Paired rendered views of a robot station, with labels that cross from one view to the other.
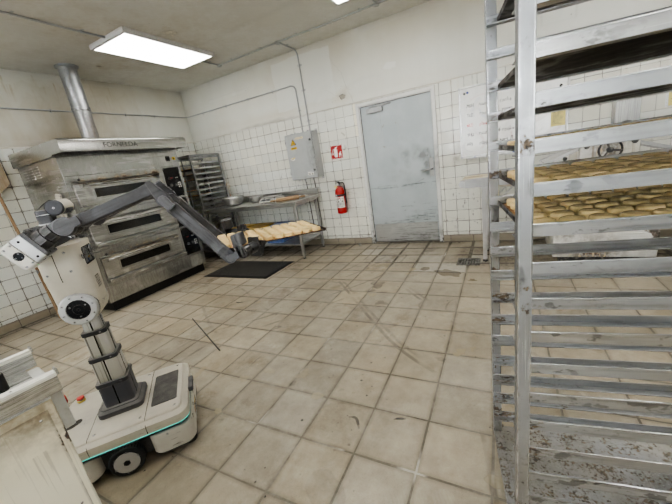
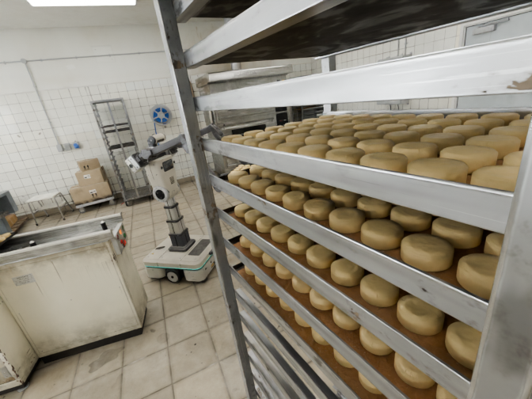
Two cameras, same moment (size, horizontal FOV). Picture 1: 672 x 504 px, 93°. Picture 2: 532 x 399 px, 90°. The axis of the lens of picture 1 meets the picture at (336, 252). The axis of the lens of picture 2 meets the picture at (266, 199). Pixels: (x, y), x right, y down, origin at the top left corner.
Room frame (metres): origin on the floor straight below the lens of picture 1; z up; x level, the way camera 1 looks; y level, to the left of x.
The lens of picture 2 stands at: (0.26, -0.95, 1.60)
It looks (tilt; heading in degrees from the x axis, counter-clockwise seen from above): 22 degrees down; 40
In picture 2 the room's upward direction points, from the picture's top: 8 degrees counter-clockwise
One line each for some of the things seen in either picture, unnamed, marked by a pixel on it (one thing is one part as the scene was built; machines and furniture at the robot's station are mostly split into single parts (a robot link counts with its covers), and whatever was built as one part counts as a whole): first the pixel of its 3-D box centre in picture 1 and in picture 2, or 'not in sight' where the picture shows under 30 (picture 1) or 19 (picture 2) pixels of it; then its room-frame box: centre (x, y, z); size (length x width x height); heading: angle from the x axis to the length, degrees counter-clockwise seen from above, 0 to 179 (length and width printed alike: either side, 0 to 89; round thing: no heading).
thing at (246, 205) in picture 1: (264, 225); not in sight; (5.42, 1.13, 0.49); 1.90 x 0.72 x 0.98; 61
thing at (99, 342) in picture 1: (108, 360); (176, 222); (1.53, 1.29, 0.53); 0.11 x 0.11 x 0.40; 22
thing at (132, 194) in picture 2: not in sight; (124, 152); (2.52, 4.10, 0.93); 0.64 x 0.51 x 1.78; 64
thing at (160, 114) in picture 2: not in sight; (165, 133); (3.39, 4.02, 1.10); 0.41 x 0.17 x 1.10; 151
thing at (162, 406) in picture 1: (128, 404); (184, 248); (1.54, 1.28, 0.24); 0.68 x 0.53 x 0.41; 112
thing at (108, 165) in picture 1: (129, 220); (248, 126); (4.52, 2.78, 1.01); 1.56 x 1.20 x 2.01; 151
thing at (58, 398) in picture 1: (50, 396); (119, 237); (0.91, 0.99, 0.77); 0.24 x 0.04 x 0.14; 53
